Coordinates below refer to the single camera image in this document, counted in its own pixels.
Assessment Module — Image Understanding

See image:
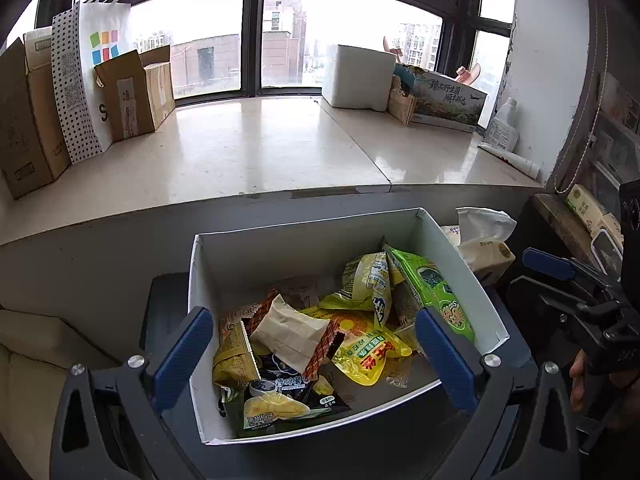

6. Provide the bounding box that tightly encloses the white brown-edged snack packet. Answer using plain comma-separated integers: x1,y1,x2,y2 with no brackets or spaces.
248,292,341,381

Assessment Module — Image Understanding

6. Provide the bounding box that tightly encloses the blue grey cloth mat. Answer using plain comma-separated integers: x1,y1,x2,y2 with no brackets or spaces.
140,272,541,480

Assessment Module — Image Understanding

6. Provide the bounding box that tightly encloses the orange bread packet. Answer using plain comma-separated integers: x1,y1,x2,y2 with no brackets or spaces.
212,305,262,390

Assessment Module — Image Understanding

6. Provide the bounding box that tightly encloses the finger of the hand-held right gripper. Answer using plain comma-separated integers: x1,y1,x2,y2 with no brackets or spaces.
537,293,611,342
522,247,623,298

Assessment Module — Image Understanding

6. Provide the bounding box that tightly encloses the black window frame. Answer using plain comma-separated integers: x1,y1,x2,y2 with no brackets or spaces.
35,0,516,108

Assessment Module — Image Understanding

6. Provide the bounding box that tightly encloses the landscape printed box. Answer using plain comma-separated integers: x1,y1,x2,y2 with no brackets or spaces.
407,66,489,133

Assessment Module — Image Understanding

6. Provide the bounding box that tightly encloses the white plastic bottle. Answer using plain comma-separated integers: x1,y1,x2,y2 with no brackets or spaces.
485,97,518,153

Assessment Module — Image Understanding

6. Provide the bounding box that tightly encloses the small brown cardboard box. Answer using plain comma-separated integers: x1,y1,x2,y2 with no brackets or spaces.
94,45,176,143

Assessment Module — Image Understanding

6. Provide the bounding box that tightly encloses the white foam box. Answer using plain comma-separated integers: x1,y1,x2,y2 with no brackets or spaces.
320,44,397,112

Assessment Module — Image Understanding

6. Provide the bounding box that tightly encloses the beige tissue pack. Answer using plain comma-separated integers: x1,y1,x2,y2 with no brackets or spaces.
442,207,517,286

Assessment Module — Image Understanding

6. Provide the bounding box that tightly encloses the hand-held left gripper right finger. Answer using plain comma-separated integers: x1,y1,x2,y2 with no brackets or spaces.
414,306,581,480

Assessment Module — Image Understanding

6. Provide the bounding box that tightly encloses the green snack packet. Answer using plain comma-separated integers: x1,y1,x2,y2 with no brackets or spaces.
387,247,476,343

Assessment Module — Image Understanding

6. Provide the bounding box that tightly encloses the small brown patterned carton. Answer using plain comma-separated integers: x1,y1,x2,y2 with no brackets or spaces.
387,75,418,126

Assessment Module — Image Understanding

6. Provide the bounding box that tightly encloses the white cardboard box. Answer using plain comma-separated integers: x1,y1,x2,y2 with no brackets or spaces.
187,207,511,446

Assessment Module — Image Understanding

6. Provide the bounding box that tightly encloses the large brown cardboard box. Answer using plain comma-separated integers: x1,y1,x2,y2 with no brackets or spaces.
0,27,72,200

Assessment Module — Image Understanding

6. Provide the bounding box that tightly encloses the green white tissue box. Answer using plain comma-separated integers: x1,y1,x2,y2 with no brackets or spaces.
565,183,623,234

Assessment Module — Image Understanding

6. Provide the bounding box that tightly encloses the yellow cartoon noodle packet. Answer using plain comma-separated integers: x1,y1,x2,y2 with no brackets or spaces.
319,251,393,331

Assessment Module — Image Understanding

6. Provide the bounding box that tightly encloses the white polka dot paper bag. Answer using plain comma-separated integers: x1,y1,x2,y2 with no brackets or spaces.
51,0,138,165

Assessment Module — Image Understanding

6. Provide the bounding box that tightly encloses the yellow red-lettered snack packet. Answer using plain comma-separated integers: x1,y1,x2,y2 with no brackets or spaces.
300,305,418,387

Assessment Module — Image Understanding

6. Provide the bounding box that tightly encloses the clear plastic drawer unit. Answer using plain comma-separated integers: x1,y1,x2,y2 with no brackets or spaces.
590,72,640,211

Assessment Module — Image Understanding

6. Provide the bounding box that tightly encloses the beige sofa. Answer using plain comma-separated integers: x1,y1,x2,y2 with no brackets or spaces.
0,307,121,461

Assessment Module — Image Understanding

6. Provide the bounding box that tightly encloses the white framed device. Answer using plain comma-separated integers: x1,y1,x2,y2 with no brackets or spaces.
591,229,624,273

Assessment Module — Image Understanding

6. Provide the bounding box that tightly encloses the black yellow chips packet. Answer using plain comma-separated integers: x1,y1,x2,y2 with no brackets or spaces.
243,352,352,432

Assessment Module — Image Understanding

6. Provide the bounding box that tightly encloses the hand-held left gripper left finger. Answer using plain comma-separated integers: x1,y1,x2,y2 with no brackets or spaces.
50,306,214,480

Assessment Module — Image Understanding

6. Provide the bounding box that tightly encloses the white tube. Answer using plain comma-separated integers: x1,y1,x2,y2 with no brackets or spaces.
477,141,542,180

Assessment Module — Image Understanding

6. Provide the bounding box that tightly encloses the pink white snack packet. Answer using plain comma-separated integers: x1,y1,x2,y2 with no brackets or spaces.
277,280,321,311

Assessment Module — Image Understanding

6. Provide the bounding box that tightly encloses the wooden shelf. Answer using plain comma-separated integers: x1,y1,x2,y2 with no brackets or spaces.
532,194,601,267

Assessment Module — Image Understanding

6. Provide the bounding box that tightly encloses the person's right hand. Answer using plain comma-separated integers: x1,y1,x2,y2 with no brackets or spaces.
570,349,640,432

